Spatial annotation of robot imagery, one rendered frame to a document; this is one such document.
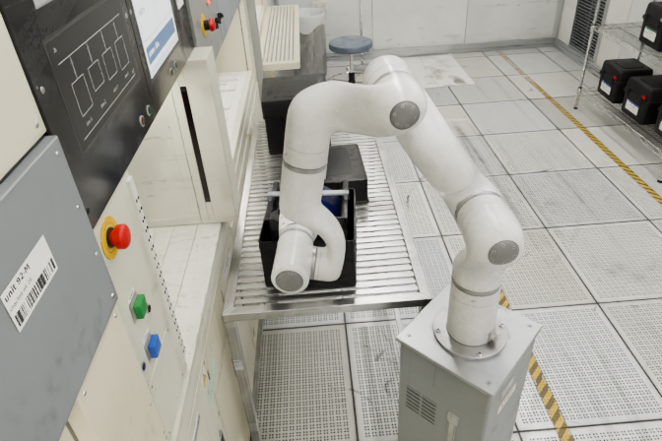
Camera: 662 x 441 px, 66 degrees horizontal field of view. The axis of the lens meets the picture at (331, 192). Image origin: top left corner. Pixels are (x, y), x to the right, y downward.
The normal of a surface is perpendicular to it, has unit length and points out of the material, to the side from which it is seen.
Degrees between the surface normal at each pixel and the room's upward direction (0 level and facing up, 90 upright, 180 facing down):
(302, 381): 0
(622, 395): 0
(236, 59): 90
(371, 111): 83
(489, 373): 0
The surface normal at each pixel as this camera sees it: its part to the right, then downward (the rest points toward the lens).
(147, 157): 0.06, 0.54
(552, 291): -0.05, -0.84
